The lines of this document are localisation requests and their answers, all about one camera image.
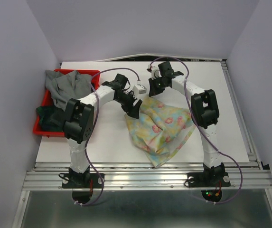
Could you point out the red plastic bin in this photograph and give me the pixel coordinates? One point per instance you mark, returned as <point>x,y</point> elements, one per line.
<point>48,101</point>

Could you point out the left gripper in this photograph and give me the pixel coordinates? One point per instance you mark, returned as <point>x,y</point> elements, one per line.
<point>134,112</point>

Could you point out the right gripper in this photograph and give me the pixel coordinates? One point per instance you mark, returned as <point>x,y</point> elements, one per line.
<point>153,90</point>

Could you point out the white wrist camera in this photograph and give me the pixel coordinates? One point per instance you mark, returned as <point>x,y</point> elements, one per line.
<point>139,89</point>
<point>155,72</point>

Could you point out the dark green skirt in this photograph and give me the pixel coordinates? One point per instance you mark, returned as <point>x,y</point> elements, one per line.
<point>50,118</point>

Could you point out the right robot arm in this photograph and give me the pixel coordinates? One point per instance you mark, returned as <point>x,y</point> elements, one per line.
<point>202,105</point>

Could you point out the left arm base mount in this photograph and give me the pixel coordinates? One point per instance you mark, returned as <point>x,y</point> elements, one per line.
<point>89,181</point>

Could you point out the grey skirt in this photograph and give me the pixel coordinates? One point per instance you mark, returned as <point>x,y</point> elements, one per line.
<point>65,87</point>

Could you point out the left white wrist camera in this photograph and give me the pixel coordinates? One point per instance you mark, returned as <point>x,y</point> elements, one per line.
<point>139,89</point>

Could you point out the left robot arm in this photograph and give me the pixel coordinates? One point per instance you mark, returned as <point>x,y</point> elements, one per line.
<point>80,116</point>

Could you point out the floral pastel skirt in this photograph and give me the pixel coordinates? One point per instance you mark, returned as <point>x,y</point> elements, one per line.
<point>160,131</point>

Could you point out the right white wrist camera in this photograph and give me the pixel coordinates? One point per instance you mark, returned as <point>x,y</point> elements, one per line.
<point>155,72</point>

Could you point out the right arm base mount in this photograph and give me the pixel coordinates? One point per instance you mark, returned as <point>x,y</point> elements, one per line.
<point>208,178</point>

